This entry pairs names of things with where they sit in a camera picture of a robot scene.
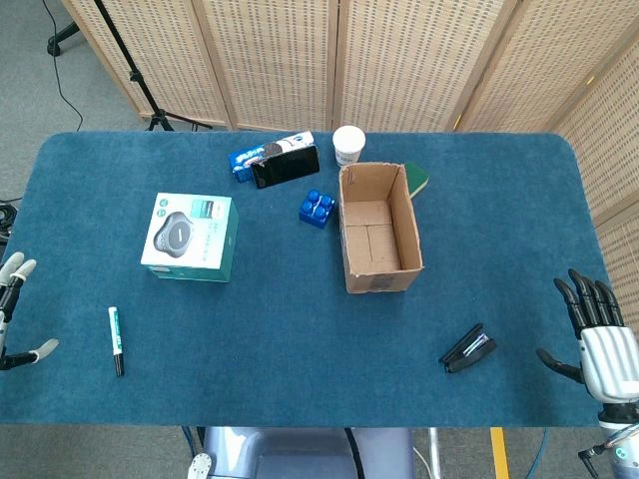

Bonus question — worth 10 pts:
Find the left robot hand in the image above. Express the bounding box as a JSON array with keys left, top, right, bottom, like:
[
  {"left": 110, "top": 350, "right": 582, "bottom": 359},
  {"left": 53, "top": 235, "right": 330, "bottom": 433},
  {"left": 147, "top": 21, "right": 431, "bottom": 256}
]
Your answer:
[{"left": 0, "top": 251, "right": 60, "bottom": 371}]

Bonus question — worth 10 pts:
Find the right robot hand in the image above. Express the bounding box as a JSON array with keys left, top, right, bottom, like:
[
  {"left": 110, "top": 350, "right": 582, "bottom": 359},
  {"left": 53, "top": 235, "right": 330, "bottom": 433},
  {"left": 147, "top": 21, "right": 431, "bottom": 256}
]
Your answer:
[{"left": 536, "top": 268, "right": 639, "bottom": 404}]

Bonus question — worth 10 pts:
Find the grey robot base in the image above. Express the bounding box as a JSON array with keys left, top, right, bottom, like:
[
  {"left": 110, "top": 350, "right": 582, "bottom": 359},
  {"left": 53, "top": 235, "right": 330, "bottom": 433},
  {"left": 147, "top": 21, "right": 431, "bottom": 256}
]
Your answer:
[{"left": 187, "top": 426, "right": 416, "bottom": 479}]

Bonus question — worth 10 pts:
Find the black stapler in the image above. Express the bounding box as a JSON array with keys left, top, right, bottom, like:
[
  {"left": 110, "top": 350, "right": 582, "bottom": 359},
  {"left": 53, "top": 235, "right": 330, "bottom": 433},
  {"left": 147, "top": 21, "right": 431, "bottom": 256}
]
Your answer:
[{"left": 438, "top": 322, "right": 497, "bottom": 375}]

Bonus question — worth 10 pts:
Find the white teal speaker box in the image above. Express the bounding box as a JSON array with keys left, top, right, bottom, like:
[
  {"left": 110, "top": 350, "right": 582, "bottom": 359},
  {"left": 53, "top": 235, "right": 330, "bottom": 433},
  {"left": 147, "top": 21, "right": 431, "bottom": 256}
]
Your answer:
[{"left": 140, "top": 192, "right": 240, "bottom": 284}]

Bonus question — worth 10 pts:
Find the open cardboard box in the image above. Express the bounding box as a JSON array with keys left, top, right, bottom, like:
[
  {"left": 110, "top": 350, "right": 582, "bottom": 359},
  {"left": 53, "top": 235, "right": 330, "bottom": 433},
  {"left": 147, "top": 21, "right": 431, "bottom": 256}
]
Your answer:
[{"left": 337, "top": 162, "right": 425, "bottom": 294}]

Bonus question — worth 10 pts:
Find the blue toy block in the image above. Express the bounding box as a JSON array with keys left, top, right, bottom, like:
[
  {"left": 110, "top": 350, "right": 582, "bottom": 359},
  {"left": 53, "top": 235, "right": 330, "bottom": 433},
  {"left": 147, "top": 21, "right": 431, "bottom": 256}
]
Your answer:
[{"left": 298, "top": 188, "right": 337, "bottom": 230}]

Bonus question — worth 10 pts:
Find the green white marker pen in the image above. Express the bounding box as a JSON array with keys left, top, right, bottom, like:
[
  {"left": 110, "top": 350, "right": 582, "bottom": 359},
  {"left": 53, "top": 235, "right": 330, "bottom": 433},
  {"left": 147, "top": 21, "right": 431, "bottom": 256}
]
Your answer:
[{"left": 107, "top": 305, "right": 126, "bottom": 377}]

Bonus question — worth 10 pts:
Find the black tripod stand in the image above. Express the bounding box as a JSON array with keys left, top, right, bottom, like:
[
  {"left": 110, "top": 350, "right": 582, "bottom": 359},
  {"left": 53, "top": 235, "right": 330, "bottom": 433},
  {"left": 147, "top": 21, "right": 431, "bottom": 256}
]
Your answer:
[{"left": 93, "top": 0, "right": 214, "bottom": 133}]

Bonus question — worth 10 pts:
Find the green yellow sponge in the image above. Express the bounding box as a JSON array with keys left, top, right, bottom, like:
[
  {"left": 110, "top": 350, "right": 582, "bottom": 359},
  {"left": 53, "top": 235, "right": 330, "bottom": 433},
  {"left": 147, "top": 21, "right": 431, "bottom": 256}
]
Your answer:
[{"left": 402, "top": 160, "right": 430, "bottom": 200}]

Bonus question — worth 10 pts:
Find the black wheeled stand base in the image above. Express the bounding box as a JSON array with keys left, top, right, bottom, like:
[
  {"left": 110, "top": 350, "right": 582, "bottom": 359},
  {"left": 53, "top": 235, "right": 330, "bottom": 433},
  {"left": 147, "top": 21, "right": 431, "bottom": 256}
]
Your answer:
[{"left": 46, "top": 20, "right": 81, "bottom": 57}]

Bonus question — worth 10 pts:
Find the blue table mat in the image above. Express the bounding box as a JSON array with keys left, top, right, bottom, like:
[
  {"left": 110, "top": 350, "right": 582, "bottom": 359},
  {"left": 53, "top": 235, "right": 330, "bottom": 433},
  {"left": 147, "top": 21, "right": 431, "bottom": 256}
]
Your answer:
[{"left": 0, "top": 130, "right": 614, "bottom": 429}]

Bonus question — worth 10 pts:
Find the blue cookie package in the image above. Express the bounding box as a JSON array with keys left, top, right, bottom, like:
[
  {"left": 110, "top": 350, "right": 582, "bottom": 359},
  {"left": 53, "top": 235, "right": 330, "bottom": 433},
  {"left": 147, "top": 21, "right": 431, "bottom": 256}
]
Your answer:
[{"left": 228, "top": 130, "right": 317, "bottom": 184}]

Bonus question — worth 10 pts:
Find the black smartphone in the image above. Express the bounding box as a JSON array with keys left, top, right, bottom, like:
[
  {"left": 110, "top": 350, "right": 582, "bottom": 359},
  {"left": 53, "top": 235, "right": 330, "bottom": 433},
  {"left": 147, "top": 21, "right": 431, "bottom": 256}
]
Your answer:
[{"left": 250, "top": 145, "right": 320, "bottom": 190}]

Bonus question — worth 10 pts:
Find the white paper cup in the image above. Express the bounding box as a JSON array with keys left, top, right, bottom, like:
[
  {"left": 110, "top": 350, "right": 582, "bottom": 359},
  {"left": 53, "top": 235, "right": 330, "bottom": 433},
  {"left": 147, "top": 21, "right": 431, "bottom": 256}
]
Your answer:
[{"left": 331, "top": 125, "right": 366, "bottom": 168}]

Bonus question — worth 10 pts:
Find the black cable bundle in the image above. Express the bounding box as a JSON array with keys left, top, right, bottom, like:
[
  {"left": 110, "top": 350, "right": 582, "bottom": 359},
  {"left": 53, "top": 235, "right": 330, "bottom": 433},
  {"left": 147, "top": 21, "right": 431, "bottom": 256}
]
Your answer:
[{"left": 0, "top": 198, "right": 22, "bottom": 240}]

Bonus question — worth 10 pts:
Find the blue cable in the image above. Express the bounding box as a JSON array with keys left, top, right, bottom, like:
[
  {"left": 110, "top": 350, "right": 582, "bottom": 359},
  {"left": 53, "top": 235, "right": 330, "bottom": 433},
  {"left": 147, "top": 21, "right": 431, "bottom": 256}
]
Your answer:
[{"left": 529, "top": 427, "right": 549, "bottom": 479}]

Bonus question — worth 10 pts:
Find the black floor cable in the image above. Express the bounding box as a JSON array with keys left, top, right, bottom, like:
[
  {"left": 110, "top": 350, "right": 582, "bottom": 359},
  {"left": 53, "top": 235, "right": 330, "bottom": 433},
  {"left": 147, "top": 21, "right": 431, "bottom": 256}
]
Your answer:
[{"left": 41, "top": 0, "right": 85, "bottom": 133}]

